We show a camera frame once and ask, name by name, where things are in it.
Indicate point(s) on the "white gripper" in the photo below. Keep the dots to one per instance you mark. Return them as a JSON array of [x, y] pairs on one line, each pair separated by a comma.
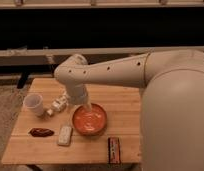
[[78, 95]]

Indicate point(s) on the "white plastic cup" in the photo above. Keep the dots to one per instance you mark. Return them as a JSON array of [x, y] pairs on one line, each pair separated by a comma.
[[34, 103]]

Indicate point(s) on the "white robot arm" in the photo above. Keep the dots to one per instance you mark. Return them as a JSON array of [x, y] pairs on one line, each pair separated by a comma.
[[172, 102]]

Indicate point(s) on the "wooden table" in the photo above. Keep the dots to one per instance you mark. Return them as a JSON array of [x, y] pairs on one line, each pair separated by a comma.
[[122, 106]]

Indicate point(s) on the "dark chocolate bar wrapper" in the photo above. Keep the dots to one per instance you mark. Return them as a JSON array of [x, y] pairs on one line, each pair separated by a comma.
[[114, 150]]

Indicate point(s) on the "white sponge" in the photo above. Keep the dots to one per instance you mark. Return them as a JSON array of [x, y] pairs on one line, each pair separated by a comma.
[[65, 134]]

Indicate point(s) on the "orange ceramic bowl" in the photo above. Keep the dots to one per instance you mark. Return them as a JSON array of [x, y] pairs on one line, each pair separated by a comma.
[[91, 122]]

